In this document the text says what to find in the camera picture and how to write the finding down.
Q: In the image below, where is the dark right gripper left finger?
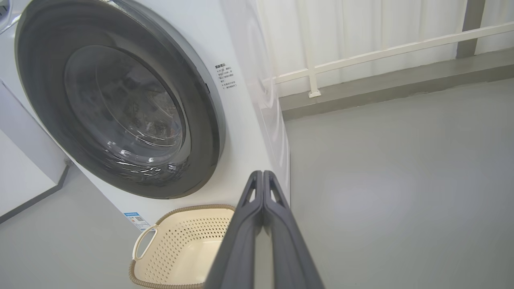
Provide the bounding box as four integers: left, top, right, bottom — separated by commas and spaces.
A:
204, 170, 264, 289

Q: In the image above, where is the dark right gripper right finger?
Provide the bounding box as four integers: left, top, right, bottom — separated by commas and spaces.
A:
263, 170, 325, 289

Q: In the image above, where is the round black glass washer door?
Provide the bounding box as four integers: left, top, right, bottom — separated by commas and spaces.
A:
14, 0, 226, 200

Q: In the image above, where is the cream basket with brown rim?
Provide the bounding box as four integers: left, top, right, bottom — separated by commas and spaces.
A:
128, 204, 238, 289

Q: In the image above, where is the white front-load washing machine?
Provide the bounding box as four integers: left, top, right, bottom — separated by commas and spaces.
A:
0, 0, 291, 234

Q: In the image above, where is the blue energy label sticker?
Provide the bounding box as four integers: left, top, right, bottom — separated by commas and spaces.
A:
123, 212, 151, 232

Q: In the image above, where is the white metal railing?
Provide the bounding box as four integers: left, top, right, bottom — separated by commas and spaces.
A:
272, 0, 514, 99

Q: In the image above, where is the white cabinet panel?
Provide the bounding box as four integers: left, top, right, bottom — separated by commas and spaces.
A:
0, 79, 72, 224

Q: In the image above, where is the grey pillar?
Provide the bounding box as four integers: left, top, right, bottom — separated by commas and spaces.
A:
455, 0, 487, 60

